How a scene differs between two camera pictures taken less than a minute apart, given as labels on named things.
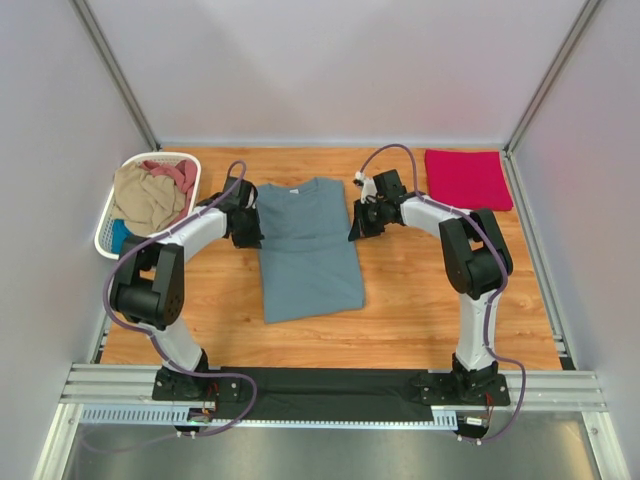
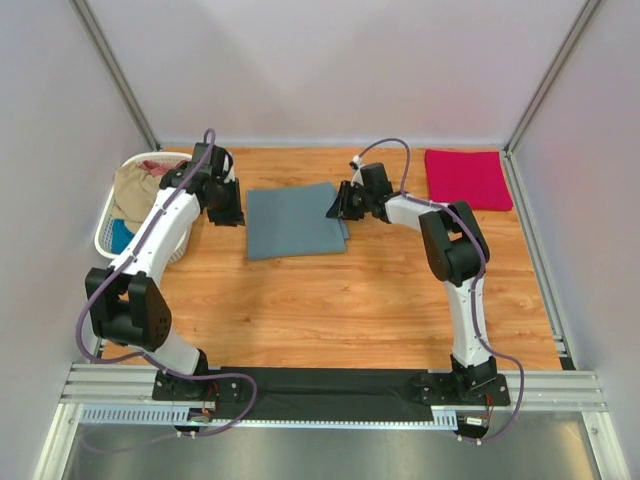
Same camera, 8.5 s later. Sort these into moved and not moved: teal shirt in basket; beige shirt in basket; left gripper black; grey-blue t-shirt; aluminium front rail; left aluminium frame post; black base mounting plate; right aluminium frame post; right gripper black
Moved: left gripper black; grey-blue t-shirt; right gripper black
Not moved: teal shirt in basket; beige shirt in basket; right aluminium frame post; aluminium front rail; left aluminium frame post; black base mounting plate
